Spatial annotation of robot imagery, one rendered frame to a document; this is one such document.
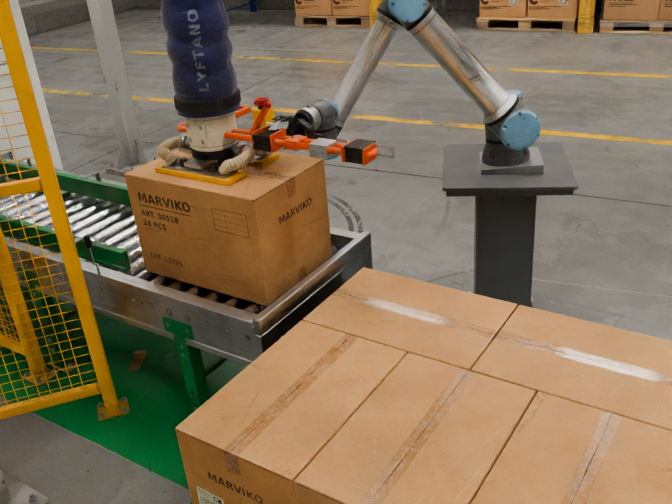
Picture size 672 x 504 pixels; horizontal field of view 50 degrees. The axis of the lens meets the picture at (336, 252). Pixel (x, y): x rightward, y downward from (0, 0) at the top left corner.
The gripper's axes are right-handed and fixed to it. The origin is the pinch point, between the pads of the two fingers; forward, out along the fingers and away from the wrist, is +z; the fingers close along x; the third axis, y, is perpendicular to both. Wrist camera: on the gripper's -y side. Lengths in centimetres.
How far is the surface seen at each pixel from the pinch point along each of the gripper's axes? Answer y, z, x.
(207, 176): 18.8, 14.1, -11.4
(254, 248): -3.7, 20.1, -30.8
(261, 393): -33, 57, -54
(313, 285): -15, 5, -50
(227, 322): -1, 35, -52
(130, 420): 51, 43, -109
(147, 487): 18, 65, -109
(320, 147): -21.0, 3.2, 1.2
